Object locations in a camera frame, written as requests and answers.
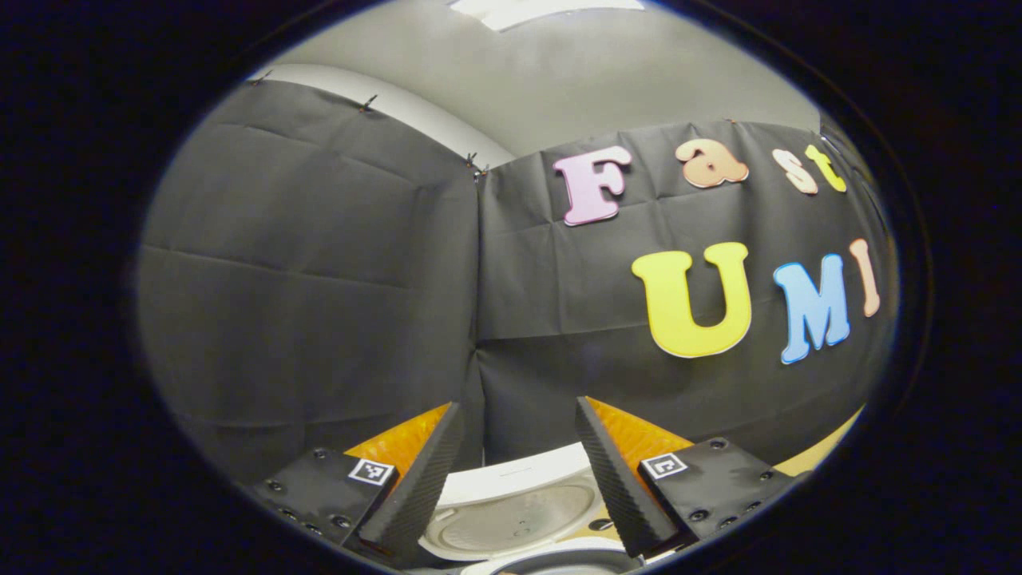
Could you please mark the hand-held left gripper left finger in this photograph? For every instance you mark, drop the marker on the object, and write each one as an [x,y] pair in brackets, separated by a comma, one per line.
[419,487]

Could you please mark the white rice cooker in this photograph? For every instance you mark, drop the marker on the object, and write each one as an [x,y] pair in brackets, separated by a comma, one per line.
[511,519]

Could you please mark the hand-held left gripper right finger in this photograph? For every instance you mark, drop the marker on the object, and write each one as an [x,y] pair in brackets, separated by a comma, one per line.
[619,483]

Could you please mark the large ceiling light panel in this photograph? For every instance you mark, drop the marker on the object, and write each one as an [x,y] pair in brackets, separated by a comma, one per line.
[543,9]

